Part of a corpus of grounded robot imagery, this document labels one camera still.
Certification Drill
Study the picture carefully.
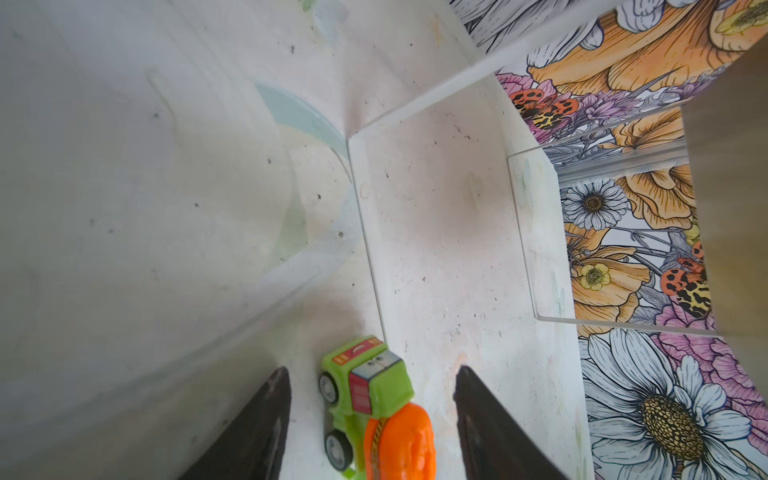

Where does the green orange mixer truck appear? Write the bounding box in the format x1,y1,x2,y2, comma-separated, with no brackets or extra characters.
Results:
318,335,437,479

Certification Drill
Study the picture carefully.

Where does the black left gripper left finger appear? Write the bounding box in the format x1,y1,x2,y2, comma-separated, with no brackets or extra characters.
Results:
181,367,292,480

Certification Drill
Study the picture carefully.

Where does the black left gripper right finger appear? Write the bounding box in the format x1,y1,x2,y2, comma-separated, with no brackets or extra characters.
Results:
453,365,565,479

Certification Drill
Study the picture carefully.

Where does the bamboo two-tier shelf white frame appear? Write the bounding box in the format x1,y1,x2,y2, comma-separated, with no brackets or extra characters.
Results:
346,0,768,385

